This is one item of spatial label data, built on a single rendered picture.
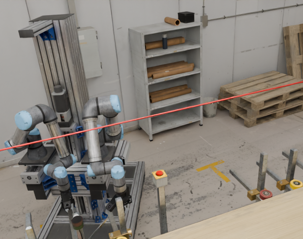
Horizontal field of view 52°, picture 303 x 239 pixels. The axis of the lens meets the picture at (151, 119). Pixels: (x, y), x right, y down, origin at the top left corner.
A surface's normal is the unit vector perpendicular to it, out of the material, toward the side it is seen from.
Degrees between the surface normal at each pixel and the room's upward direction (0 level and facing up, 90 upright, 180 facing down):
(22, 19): 90
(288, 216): 0
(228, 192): 0
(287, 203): 0
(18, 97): 90
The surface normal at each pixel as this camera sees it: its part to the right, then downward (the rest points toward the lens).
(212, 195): -0.07, -0.89
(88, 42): 0.42, 0.38
